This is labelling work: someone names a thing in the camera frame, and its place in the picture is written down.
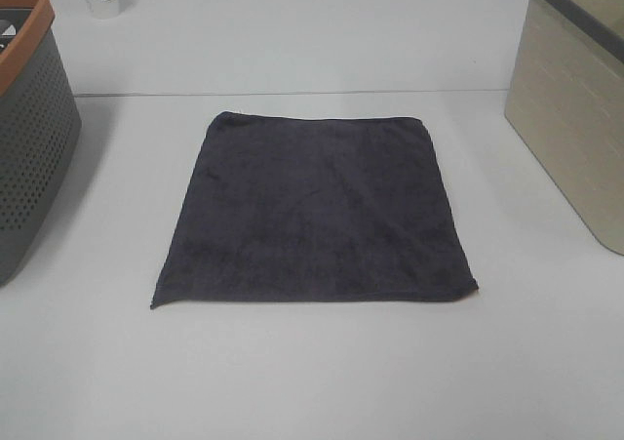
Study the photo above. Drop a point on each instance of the grey perforated basket orange rim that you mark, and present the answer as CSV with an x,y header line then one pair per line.
x,y
40,126

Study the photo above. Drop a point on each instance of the dark grey towel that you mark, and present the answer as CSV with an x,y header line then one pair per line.
x,y
329,210

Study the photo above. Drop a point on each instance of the beige basket grey rim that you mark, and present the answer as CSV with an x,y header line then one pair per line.
x,y
566,103

